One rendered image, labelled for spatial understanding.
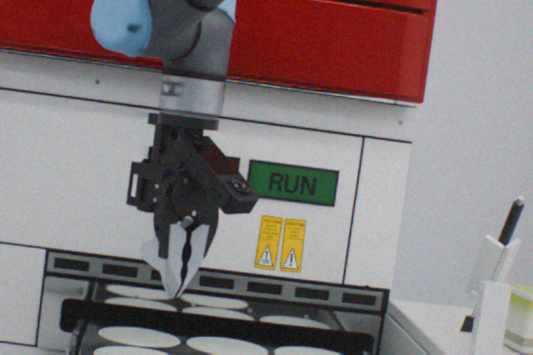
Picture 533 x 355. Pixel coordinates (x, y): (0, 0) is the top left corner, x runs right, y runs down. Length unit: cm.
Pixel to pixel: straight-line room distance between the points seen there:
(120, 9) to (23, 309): 48
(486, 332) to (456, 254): 190
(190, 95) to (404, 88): 30
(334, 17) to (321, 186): 22
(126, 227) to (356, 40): 38
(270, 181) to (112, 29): 37
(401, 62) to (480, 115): 163
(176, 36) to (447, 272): 196
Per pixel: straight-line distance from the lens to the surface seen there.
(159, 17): 124
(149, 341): 141
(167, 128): 137
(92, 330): 143
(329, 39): 147
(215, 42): 133
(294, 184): 152
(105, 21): 125
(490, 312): 122
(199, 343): 144
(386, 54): 148
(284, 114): 151
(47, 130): 151
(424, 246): 310
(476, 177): 312
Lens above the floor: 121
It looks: 3 degrees down
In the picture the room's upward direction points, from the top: 8 degrees clockwise
